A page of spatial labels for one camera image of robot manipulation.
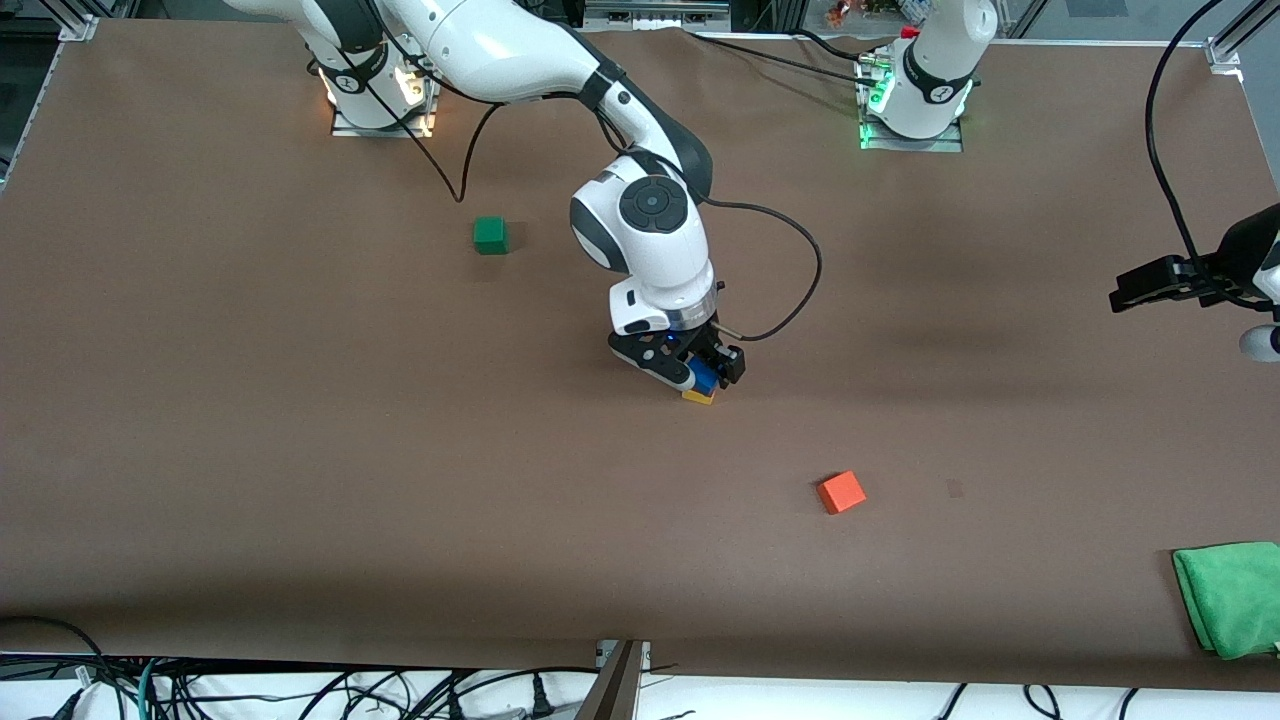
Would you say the aluminium camera mount post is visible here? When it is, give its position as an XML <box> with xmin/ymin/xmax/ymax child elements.
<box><xmin>578</xmin><ymin>640</ymin><xmax>653</xmax><ymax>720</ymax></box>

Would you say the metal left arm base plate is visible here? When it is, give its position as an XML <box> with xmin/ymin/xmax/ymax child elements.
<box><xmin>858</xmin><ymin>118</ymin><xmax>965</xmax><ymax>154</ymax></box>

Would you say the red wooden block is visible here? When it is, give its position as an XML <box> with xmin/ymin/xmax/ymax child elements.
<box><xmin>816</xmin><ymin>470</ymin><xmax>868</xmax><ymax>516</ymax></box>

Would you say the grey background equipment box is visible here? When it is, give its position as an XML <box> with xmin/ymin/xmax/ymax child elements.
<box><xmin>583</xmin><ymin>0</ymin><xmax>733</xmax><ymax>31</ymax></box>

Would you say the short black table cable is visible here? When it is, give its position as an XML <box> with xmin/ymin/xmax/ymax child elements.
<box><xmin>795</xmin><ymin>28</ymin><xmax>876</xmax><ymax>63</ymax></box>

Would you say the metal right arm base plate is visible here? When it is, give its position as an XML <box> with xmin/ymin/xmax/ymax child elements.
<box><xmin>330</xmin><ymin>95</ymin><xmax>438</xmax><ymax>139</ymax></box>

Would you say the long black table cable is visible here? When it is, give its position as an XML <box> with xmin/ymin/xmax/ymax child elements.
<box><xmin>688</xmin><ymin>33</ymin><xmax>881</xmax><ymax>89</ymax></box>

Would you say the green microfibre cloth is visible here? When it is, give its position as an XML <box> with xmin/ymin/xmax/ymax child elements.
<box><xmin>1172</xmin><ymin>541</ymin><xmax>1280</xmax><ymax>661</ymax></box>

